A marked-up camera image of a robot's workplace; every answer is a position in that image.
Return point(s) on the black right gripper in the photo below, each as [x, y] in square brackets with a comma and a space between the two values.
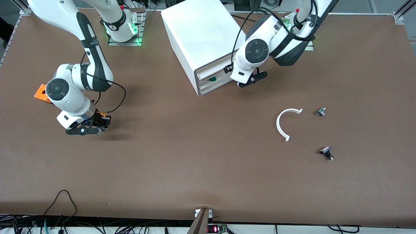
[97, 119]

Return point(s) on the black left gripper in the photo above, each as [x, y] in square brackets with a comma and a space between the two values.
[227, 69]

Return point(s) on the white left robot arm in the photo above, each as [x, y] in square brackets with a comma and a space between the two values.
[256, 52]

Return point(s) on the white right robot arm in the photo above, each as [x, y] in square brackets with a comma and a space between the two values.
[68, 94]

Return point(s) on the white curved plastic piece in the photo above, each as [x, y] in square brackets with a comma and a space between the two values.
[278, 125]

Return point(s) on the small metal bolt upper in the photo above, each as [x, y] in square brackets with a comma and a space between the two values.
[320, 112]

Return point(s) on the circuit board with red display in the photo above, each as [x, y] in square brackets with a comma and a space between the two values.
[214, 229]

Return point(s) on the orange button enclosure box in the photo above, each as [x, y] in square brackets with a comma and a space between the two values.
[40, 92]

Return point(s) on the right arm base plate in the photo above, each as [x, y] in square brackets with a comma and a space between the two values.
[113, 43]

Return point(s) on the white clamp bracket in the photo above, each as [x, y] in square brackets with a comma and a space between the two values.
[196, 213]

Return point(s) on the brown camera mount bar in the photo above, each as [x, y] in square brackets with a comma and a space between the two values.
[200, 224]

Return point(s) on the aluminium frame corner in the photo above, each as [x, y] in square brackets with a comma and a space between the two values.
[398, 18]
[26, 10]

